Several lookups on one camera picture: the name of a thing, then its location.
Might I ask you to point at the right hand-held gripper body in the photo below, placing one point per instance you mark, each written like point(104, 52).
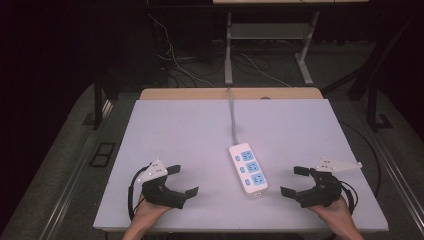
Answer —
point(321, 191)

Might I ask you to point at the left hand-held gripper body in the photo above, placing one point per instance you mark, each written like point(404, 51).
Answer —
point(159, 194)

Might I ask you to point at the white power strip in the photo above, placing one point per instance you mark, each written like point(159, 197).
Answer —
point(248, 169)

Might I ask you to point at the person's left hand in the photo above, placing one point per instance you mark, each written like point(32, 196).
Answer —
point(147, 212)

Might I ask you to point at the person's right hand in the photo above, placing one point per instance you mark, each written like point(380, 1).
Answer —
point(333, 213)

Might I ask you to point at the white table board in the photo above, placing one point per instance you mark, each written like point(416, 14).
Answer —
point(186, 133)

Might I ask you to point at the black metal stand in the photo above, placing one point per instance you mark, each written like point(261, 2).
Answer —
point(98, 100)
point(372, 100)

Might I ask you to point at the black rectangular floor frame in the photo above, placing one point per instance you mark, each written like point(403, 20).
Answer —
point(102, 154)

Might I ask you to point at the aluminium floor rail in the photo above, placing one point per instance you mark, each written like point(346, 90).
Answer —
point(75, 176)
point(398, 180)

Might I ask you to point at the grey metal desk frame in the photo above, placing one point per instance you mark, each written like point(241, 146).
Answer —
point(270, 31)

